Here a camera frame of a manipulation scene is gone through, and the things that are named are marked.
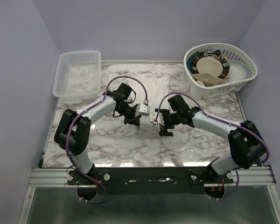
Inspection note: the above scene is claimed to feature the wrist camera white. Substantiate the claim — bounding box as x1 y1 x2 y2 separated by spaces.
135 103 150 117
149 112 164 126

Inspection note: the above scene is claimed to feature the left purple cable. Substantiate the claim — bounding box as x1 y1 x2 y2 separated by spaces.
65 76 150 204

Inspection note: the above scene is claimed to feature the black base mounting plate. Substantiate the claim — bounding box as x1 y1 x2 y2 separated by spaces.
67 166 233 204

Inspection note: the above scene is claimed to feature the beige plastic dish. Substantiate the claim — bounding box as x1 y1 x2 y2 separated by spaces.
191 73 231 85

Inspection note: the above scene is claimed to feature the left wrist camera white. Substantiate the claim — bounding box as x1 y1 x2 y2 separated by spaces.
135 103 150 117

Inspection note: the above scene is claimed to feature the aluminium rail frame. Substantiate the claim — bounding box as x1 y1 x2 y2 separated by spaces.
16 130 280 224

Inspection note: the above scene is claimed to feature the white printed t shirt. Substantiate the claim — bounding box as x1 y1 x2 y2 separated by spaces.
126 74 172 134

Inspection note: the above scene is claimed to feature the white oval dish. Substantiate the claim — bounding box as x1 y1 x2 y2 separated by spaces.
226 60 249 82

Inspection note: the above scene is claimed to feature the white rectangular perforated basket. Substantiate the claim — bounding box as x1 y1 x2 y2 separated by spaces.
53 50 101 100

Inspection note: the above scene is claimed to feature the striped rim plate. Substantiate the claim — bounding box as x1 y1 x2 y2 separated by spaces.
186 50 230 79

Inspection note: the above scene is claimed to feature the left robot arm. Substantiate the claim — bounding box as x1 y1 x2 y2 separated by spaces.
54 83 141 184

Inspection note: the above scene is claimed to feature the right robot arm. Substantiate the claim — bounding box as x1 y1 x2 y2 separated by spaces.
149 93 269 183

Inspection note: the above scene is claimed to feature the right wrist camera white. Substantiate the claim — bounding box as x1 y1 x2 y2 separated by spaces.
149 112 164 126

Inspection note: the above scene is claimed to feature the white round dish basket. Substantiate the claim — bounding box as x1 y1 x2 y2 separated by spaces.
183 43 258 99

